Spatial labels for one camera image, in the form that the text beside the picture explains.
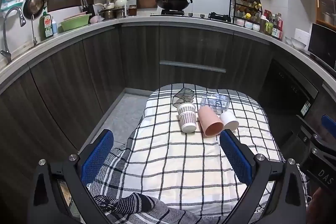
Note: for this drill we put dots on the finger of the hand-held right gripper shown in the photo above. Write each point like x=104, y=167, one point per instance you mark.
x=328, y=122

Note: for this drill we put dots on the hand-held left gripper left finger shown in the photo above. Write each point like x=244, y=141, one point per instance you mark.
x=96, y=158

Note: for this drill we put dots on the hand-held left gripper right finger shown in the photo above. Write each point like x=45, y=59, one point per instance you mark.
x=236, y=158

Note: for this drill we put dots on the plain white cup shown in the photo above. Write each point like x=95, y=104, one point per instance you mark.
x=229, y=120

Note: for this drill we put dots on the pink cup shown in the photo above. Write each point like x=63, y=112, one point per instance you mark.
x=210, y=122

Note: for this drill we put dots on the clear printed glass cup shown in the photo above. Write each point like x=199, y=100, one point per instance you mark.
x=216, y=103

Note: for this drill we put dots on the white cup with dotted pattern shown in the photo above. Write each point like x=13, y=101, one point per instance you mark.
x=187, y=119

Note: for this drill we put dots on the dark transparent cup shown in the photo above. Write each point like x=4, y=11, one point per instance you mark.
x=183, y=95

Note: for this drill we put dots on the built-in black dishwasher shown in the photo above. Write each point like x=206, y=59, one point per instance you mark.
x=286, y=87

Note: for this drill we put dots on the dark striped cloth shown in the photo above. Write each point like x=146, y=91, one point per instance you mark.
x=131, y=203

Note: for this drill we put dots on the black and white checked cloth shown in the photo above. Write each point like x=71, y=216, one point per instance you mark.
x=170, y=161

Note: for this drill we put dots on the black microwave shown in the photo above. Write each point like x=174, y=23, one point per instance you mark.
x=323, y=45

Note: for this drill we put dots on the dark wooden lower cabinets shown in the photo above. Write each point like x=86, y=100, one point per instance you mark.
x=78, y=77

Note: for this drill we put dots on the white bowls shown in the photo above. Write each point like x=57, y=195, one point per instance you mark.
x=296, y=42

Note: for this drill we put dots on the white box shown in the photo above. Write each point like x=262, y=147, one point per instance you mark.
x=303, y=35

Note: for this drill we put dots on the group of condiment bottles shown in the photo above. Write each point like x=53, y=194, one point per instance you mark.
x=271, y=26

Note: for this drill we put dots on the green plastic basin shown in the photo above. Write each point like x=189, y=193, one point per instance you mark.
x=76, y=23

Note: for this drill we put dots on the white and blue bottle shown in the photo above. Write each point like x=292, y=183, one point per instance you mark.
x=54, y=26

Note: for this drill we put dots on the pink cloth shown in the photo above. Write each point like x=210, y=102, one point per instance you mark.
x=96, y=19

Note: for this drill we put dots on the black spice rack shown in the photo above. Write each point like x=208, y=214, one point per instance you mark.
x=245, y=10

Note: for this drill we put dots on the green dish soap bottle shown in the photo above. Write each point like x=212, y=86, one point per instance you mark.
x=46, y=27

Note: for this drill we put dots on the small chrome water tap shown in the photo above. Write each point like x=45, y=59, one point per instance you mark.
x=33, y=32

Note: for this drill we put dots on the gas stove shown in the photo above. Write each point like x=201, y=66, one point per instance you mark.
x=194, y=15

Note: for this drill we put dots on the black knife block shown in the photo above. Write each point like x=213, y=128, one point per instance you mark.
x=88, y=8

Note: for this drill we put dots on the brown jar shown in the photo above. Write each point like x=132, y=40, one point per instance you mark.
x=132, y=11

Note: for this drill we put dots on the chrome kitchen faucet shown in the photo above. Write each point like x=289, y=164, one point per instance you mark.
x=5, y=29

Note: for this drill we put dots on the white ceramic teapot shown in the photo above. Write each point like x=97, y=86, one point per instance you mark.
x=120, y=2

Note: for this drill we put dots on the hanging frying pan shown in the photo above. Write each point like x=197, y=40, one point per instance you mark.
x=33, y=5

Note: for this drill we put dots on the black wok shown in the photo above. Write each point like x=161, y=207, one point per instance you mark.
x=173, y=1

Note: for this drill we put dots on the wooden wall shelf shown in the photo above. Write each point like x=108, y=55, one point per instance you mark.
x=326, y=6

